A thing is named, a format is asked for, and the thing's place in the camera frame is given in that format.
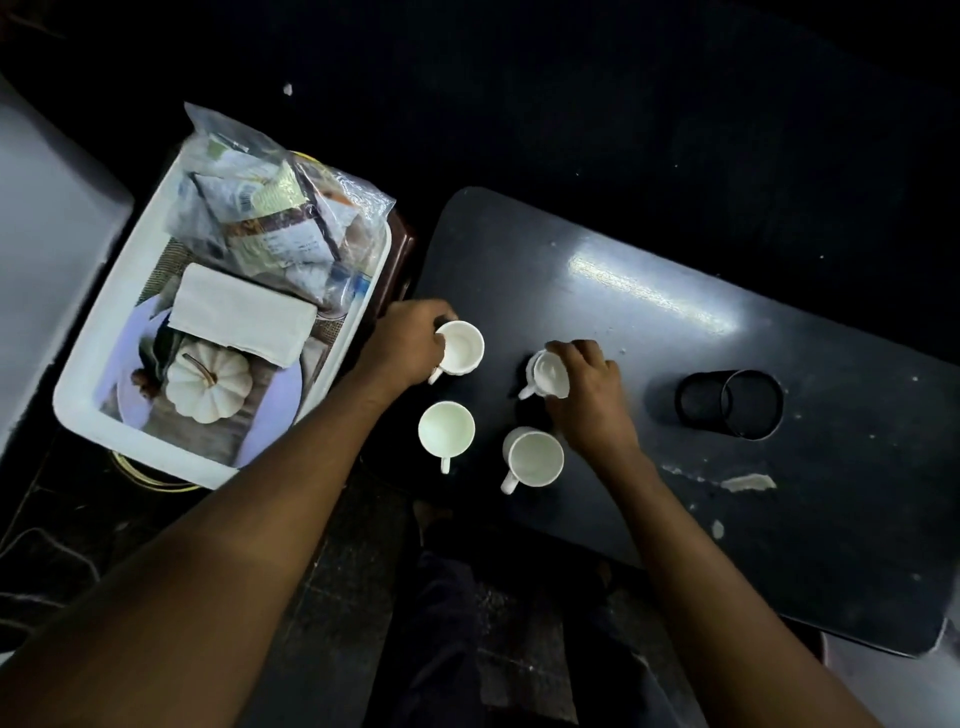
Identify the person's right hand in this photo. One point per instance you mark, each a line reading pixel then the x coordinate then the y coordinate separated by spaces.
pixel 592 405

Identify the person's left hand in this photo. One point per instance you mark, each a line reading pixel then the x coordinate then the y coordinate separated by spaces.
pixel 401 341

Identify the person's right fingers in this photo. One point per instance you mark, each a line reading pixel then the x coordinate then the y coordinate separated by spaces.
pixel 581 352

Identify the person's left fingers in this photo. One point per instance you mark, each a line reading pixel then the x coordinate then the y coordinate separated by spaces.
pixel 441 313

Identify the white ribbed cup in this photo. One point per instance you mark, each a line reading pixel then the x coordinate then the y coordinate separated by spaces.
pixel 446 429
pixel 546 375
pixel 460 349
pixel 531 457

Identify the person's left forearm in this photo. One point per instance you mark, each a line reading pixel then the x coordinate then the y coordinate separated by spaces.
pixel 225 555

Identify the person's right forearm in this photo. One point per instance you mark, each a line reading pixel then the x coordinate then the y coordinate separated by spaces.
pixel 712 600

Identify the brown stool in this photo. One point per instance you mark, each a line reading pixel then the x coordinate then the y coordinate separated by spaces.
pixel 401 262

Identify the black mesh round holder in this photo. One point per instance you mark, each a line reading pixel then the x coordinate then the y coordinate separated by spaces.
pixel 731 405

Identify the stack of white napkins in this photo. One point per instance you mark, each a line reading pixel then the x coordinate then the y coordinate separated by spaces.
pixel 240 311

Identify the clear plastic bag of packets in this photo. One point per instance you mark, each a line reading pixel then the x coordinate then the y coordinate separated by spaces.
pixel 262 217

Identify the person's dark trousers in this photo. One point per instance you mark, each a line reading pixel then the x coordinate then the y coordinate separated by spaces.
pixel 442 622

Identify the white tray with pumpkin print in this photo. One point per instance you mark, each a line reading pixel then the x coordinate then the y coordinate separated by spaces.
pixel 97 375

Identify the grey cushioned seat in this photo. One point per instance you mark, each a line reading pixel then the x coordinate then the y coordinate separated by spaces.
pixel 45 247

